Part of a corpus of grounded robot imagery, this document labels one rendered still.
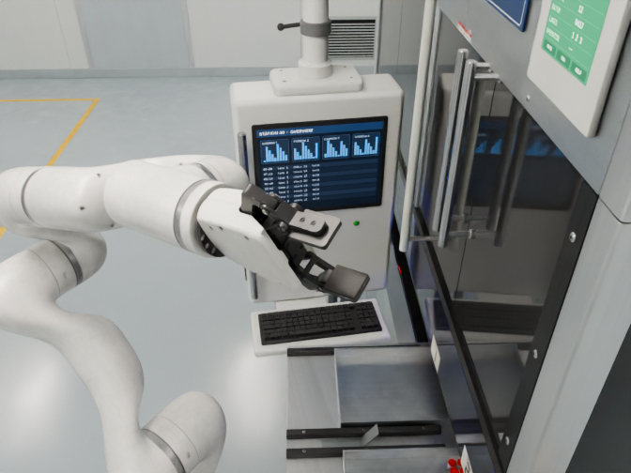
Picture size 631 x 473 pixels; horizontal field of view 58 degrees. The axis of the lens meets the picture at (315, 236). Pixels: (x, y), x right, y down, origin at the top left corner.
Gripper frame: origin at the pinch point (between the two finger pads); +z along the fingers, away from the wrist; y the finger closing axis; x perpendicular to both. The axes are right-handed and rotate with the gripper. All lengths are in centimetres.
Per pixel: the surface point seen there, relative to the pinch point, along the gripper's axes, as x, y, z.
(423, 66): 73, -42, -35
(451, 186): 44, -46, -16
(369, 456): -2, -100, -27
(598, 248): 21.9, -21.2, 16.8
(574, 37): 42.2, -7.3, 7.6
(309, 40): 81, -44, -74
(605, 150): 30.1, -13.2, 14.9
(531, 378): 14, -49, 10
